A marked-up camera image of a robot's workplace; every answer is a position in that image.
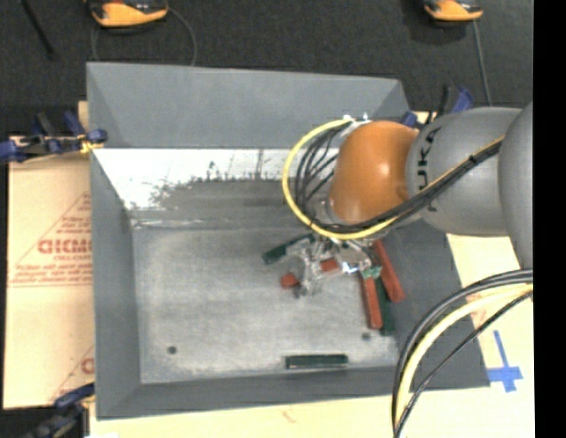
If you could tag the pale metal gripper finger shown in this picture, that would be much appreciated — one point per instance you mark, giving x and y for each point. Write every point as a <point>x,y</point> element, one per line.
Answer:
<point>317,275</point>
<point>305,275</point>

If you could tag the brown cardboard board, red print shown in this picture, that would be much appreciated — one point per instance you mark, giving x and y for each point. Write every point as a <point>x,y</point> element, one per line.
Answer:
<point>45,317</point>

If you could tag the dark green flat block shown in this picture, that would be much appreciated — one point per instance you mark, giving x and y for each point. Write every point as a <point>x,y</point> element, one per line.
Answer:
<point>316,361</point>
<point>279,253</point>
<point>387,315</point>

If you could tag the grey metal bin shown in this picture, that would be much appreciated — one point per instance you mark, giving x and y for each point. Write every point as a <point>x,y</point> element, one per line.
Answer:
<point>210,290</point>

